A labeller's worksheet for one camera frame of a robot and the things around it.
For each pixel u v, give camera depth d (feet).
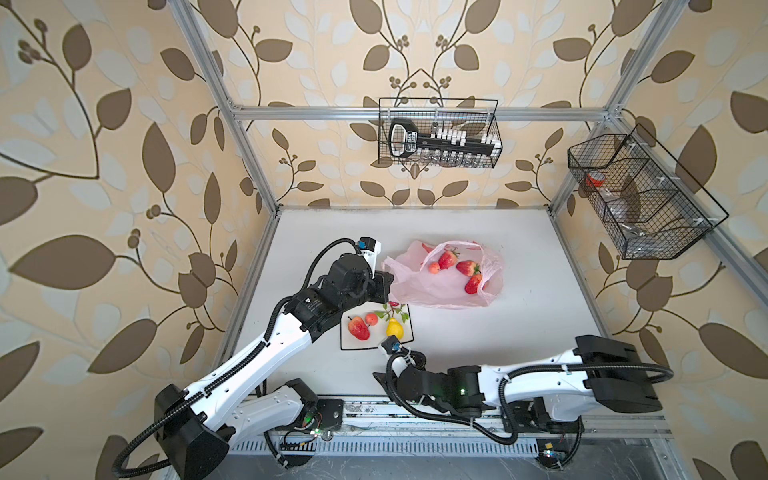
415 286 3.21
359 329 2.77
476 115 2.99
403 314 2.92
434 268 3.27
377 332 2.87
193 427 1.24
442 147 2.82
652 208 2.38
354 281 1.80
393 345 2.06
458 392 1.78
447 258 3.34
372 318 2.88
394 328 2.74
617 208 2.64
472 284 3.16
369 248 2.11
